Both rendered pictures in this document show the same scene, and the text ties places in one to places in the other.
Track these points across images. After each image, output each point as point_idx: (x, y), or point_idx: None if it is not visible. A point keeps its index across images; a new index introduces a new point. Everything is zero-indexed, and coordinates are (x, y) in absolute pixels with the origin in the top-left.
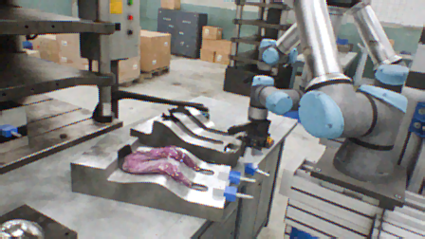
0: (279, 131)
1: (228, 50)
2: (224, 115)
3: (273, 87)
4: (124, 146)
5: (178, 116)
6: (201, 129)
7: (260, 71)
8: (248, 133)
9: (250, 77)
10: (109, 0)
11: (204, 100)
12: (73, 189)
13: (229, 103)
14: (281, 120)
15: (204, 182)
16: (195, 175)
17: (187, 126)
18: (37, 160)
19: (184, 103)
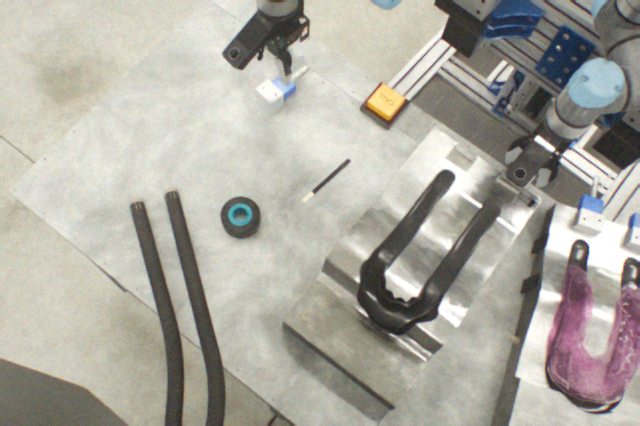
0: (306, 50)
1: None
2: (199, 154)
3: (637, 74)
4: (571, 403)
5: (408, 281)
6: (420, 235)
7: (290, 16)
8: (559, 152)
9: (259, 44)
10: None
11: (57, 187)
12: None
13: (94, 119)
14: (234, 21)
15: (615, 261)
16: (599, 273)
17: (433, 266)
18: None
19: (192, 256)
